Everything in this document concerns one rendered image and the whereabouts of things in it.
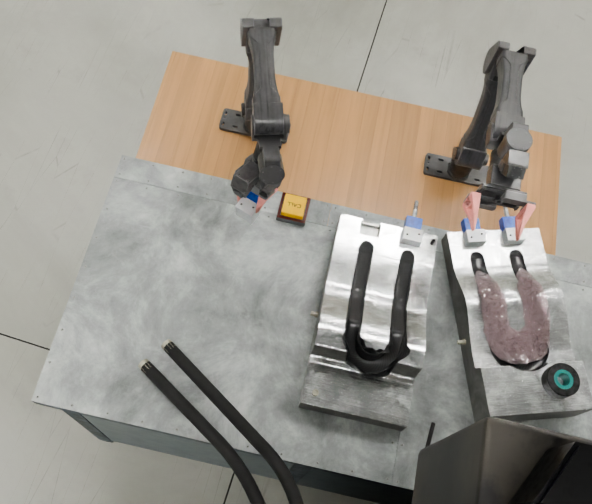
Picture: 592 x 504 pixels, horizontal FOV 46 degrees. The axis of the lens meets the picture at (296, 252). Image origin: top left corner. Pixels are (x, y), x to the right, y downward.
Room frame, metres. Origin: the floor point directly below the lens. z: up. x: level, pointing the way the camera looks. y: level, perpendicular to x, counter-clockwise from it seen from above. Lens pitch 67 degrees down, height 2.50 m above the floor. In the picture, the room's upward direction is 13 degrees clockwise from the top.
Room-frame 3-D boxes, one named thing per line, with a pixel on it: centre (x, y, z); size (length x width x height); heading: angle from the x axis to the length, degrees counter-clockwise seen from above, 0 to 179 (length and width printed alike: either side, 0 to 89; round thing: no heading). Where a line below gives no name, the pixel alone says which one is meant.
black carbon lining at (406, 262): (0.60, -0.23, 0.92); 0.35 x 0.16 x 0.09; 179
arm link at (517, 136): (0.92, -0.41, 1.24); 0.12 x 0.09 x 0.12; 0
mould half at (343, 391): (0.58, -0.22, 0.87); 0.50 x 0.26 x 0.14; 179
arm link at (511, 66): (1.08, -0.41, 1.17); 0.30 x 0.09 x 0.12; 0
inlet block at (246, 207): (0.81, 0.13, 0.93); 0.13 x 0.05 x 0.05; 159
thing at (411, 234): (0.85, -0.28, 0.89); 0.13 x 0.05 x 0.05; 179
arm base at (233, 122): (1.09, 0.19, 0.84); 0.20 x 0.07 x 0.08; 90
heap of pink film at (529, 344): (0.66, -0.57, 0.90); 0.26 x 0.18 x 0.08; 17
